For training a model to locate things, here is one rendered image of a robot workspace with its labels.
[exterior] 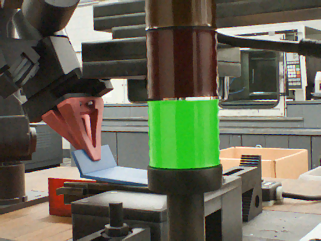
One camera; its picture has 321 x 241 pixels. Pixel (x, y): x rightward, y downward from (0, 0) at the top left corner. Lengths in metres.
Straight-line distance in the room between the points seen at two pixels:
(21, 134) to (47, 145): 6.97
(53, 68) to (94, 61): 0.11
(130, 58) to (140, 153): 5.56
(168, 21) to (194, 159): 0.07
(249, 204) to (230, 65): 0.25
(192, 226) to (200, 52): 0.09
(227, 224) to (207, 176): 0.35
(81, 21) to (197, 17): 8.94
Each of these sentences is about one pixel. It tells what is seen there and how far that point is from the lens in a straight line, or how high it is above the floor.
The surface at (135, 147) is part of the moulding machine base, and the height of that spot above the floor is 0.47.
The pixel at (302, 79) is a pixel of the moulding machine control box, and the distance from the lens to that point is 5.05.
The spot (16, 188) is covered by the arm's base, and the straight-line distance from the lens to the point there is 0.93.
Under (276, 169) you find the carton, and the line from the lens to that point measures 2.85.
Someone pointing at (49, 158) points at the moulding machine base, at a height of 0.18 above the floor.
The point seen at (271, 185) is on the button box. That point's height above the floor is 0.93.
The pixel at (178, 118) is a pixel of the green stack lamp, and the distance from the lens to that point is 0.26.
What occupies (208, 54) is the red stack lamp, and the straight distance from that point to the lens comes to 0.27.
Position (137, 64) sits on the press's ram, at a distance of 0.50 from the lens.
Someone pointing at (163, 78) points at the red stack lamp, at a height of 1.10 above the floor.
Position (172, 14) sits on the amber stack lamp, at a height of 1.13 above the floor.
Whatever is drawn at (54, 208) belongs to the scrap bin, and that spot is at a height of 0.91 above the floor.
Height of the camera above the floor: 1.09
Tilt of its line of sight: 3 degrees down
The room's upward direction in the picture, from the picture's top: 2 degrees counter-clockwise
